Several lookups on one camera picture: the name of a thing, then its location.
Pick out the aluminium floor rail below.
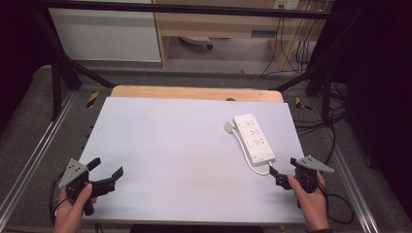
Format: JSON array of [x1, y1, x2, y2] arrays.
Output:
[[0, 90, 79, 224], [319, 125, 381, 233]]

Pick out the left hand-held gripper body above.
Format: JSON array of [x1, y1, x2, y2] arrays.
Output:
[[57, 157, 99, 216]]

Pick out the white chair base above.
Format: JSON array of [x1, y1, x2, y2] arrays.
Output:
[[179, 35, 215, 51]]

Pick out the white power strip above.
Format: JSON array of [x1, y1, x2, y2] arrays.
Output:
[[232, 113, 277, 168]]

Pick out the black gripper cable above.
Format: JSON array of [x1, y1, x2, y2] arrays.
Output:
[[48, 171, 71, 226], [319, 181, 356, 225]]

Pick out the white wall outlet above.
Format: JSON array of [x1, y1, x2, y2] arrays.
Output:
[[272, 0, 300, 11]]

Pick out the black floor cable bundle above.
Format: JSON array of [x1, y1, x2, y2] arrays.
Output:
[[292, 82, 349, 166]]

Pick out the black hanging cables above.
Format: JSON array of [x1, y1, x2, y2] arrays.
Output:
[[260, 16, 317, 77]]

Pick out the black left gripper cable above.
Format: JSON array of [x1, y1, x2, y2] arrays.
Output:
[[48, 171, 71, 226]]

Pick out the white table board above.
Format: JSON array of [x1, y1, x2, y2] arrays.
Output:
[[78, 96, 308, 225]]

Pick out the wooden table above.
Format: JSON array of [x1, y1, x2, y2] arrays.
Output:
[[110, 84, 285, 104]]

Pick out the wooden desk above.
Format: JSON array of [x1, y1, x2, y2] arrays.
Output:
[[152, 0, 334, 71]]

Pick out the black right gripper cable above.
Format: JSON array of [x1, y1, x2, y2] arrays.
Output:
[[319, 181, 356, 225]]

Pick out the person's right hand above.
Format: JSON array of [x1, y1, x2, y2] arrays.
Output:
[[287, 170, 330, 232]]

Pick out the black metal frame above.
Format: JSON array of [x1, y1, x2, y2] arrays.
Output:
[[32, 0, 344, 127]]

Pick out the person's left hand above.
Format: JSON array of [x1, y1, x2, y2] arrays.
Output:
[[52, 183, 98, 233]]

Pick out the white power strip cable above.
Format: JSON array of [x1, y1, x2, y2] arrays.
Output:
[[231, 129, 275, 177]]

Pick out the yellow black tape strip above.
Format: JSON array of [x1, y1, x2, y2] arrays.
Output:
[[86, 90, 100, 109], [294, 96, 312, 112]]

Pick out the white cabinet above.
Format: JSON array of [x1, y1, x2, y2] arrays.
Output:
[[48, 8, 162, 63]]

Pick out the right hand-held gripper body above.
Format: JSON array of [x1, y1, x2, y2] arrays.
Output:
[[290, 154, 335, 194]]

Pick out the black curtain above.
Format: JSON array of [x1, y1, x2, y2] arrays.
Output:
[[0, 0, 54, 130], [329, 0, 412, 221]]

